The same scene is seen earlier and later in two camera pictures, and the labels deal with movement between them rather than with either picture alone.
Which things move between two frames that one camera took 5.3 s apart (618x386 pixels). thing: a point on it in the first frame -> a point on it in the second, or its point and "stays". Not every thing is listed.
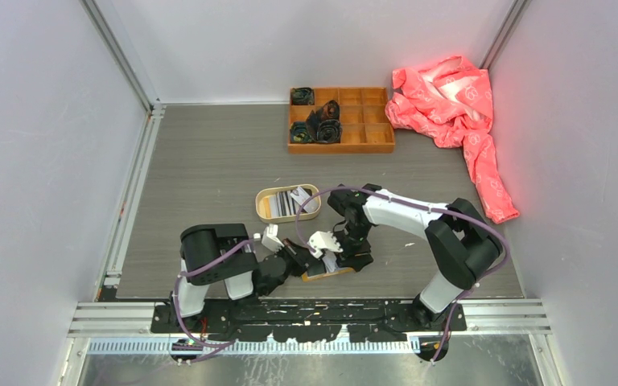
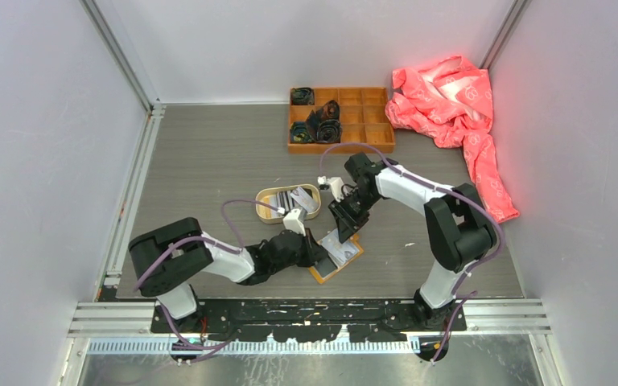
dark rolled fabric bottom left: (299, 133) stays
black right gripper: (348, 259) -> (346, 227)
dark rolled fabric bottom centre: (329, 131) stays
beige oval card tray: (282, 205) stays
